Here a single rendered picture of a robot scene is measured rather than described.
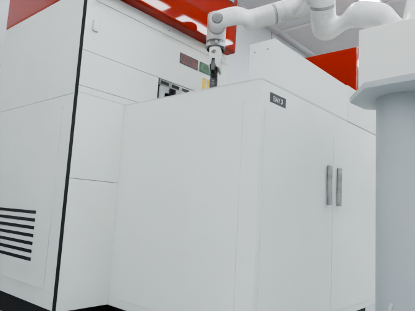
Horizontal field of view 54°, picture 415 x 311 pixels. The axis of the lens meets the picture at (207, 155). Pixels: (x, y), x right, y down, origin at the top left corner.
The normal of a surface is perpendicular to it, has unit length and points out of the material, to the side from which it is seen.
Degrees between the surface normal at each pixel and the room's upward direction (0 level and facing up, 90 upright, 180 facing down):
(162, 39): 90
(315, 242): 90
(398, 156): 90
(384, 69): 90
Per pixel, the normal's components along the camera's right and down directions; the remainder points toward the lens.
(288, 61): 0.76, -0.04
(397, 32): -0.65, -0.14
